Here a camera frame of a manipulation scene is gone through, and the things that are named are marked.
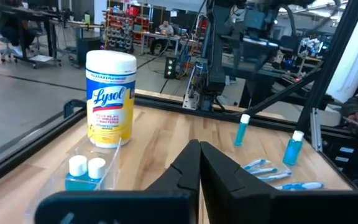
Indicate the white table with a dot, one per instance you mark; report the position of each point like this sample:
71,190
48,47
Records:
154,35

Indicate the black cabinet white labels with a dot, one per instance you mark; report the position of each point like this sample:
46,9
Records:
343,150

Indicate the red parts shelf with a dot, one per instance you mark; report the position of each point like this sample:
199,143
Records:
120,28

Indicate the grey office chair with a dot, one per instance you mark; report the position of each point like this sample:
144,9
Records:
2,49

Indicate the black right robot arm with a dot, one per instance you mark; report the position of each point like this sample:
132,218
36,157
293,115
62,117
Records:
216,46

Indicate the green bottle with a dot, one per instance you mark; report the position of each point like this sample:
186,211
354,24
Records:
87,18

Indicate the Lysol wipes canister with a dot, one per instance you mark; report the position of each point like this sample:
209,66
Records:
110,93

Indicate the black standing desk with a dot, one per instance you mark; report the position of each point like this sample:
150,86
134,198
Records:
39,18

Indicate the person's hand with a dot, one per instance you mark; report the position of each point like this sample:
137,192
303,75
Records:
351,119

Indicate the clear plastic cup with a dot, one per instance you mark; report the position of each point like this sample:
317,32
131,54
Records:
113,161

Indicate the blue toothbrush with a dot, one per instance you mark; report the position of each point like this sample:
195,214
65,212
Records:
266,170
277,176
303,186
256,162

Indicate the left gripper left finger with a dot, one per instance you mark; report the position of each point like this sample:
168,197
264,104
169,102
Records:
120,208

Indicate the silver aluminium brace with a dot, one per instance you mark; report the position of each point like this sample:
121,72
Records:
315,130

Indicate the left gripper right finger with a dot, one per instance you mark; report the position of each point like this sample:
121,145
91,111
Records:
291,208

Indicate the black frame clamp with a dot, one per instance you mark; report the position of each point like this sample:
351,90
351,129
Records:
68,107

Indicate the black box indicator lights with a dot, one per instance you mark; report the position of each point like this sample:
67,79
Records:
170,67

